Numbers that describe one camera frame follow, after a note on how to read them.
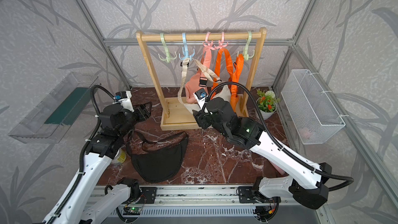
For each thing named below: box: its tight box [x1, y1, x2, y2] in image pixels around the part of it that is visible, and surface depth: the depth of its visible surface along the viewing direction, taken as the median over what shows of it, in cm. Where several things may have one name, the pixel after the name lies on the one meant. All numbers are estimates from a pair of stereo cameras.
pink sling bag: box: [185, 47, 213, 105], surface depth 81 cm
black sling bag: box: [125, 128, 189, 184], surface depth 86 cm
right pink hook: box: [214, 31, 229, 50], surface depth 73 cm
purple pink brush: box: [270, 161, 290, 178], surface depth 82 cm
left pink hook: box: [202, 31, 216, 51], surface depth 72 cm
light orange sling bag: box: [224, 48, 245, 111], surface depth 75 cm
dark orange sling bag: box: [211, 47, 234, 98], surface depth 79 cm
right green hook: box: [236, 30, 255, 61], surface depth 70 cm
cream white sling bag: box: [177, 58, 232, 115], surface depth 81 cm
